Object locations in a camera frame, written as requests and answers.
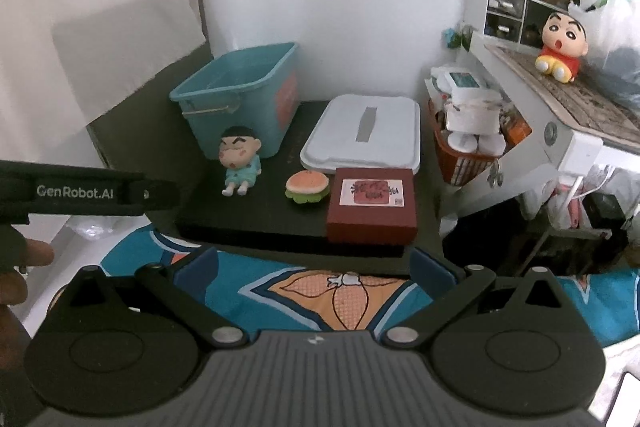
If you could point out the black desktop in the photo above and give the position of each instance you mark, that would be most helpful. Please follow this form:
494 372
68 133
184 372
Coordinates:
250 222

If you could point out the white side desk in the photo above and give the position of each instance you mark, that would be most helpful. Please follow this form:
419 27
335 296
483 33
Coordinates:
540 117

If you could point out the white curtain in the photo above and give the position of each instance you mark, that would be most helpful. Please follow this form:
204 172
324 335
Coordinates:
75 7

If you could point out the red-brown gift box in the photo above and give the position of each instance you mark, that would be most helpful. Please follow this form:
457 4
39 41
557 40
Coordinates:
370 222

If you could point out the patterned table mat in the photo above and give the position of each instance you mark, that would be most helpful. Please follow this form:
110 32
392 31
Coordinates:
575 97

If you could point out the translucent plastic bag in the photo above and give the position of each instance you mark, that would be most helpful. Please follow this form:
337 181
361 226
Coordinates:
610 32

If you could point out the wet wipes packet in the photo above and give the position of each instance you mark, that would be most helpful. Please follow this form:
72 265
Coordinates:
462 79

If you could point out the boy figurine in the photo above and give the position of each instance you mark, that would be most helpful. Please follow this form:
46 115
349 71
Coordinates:
560 57
235 152

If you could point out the burger toy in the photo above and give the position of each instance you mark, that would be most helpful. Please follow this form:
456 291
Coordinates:
306 187

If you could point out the white plastic bin lid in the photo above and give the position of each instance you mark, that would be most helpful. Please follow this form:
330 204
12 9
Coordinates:
340 142

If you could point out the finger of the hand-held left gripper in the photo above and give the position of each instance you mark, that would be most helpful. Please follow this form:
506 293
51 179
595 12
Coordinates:
160 194

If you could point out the boy figurine in red shirt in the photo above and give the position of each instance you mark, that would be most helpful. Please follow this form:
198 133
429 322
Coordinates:
560 57

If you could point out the white plastic packaging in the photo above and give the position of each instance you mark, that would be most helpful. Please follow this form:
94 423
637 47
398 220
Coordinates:
472 114

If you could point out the person's left hand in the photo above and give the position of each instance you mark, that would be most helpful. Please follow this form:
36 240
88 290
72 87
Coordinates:
40 254

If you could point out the teal printed blanket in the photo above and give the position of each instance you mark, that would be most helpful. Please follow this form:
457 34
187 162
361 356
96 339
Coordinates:
280 277

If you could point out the blue flower decoration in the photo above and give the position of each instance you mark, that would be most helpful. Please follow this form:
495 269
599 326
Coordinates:
456 38

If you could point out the teal plastic bin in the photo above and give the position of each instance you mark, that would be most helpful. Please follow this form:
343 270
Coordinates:
235 117

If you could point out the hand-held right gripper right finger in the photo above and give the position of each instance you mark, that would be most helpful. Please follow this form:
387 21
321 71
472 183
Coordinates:
430 272

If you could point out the brown slatted basket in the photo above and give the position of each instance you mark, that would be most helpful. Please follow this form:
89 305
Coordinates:
452 162

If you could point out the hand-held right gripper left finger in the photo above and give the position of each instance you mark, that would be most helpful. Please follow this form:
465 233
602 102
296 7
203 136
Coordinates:
197 274

